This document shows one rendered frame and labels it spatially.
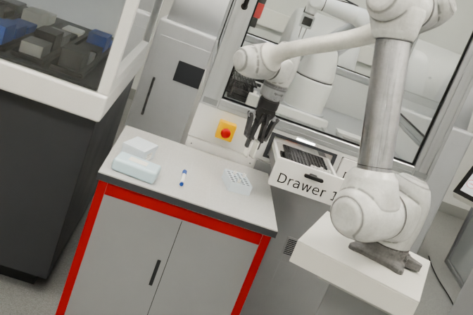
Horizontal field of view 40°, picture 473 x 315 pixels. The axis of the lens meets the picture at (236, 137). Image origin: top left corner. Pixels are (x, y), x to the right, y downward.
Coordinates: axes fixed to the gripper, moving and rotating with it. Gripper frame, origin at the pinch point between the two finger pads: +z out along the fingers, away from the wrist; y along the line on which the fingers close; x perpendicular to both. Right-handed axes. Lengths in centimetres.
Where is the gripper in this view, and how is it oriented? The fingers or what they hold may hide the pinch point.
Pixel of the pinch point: (250, 148)
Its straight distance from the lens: 242.4
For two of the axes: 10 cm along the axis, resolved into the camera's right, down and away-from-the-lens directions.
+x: -4.0, -3.9, 8.3
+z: -3.4, 9.0, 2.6
